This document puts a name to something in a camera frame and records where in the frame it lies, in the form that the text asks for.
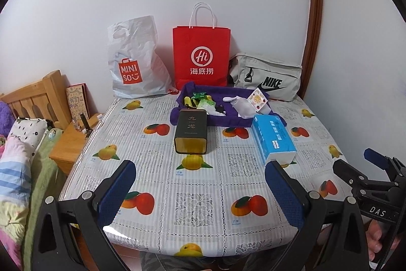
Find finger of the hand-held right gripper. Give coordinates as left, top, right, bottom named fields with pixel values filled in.
left=364, top=148, right=406, bottom=178
left=333, top=159, right=372, bottom=193

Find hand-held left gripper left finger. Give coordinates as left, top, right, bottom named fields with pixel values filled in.
left=32, top=160, right=138, bottom=271

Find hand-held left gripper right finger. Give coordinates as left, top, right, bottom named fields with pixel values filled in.
left=265, top=160, right=370, bottom=271

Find purple fabric tray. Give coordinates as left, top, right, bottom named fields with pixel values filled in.
left=170, top=82, right=287, bottom=129

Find green tissue pack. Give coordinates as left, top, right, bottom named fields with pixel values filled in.
left=197, top=100, right=217, bottom=115

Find person's right hand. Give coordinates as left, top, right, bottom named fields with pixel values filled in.
left=365, top=219, right=406, bottom=263

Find blue tissue pack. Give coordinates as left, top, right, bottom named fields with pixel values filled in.
left=252, top=114, right=297, bottom=167

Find wooden nightstand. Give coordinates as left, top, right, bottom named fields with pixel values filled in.
left=49, top=114, right=104, bottom=176

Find dark item on nightstand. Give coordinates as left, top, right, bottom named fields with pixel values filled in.
left=78, top=114, right=93, bottom=134

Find fruit print tablecloth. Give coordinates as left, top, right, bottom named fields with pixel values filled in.
left=59, top=95, right=352, bottom=257

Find white gloves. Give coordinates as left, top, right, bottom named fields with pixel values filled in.
left=222, top=95, right=257, bottom=119

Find dark green tin box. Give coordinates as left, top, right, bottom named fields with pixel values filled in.
left=174, top=109, right=208, bottom=155

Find fruit print small pack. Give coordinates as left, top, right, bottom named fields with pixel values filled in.
left=247, top=88, right=270, bottom=109

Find decorated brown book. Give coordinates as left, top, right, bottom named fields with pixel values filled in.
left=66, top=84, right=91, bottom=129

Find pastel striped quilt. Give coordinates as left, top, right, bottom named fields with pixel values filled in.
left=0, top=134, right=65, bottom=271

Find polka dot pillow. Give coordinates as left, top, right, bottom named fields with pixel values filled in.
left=8, top=117, right=48, bottom=151

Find grey waist bag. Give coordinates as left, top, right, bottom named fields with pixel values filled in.
left=228, top=53, right=303, bottom=102

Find wooden bed headboard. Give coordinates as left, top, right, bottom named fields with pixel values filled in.
left=0, top=69, right=69, bottom=132

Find white plastic shopping bag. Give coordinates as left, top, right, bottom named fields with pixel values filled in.
left=107, top=15, right=173, bottom=98

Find purple plush toy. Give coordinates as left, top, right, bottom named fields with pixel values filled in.
left=0, top=101, right=16, bottom=138

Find red paper bag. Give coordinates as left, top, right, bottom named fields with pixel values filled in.
left=172, top=3, right=231, bottom=90

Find wooden door frame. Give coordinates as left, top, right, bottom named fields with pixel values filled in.
left=301, top=0, right=323, bottom=100

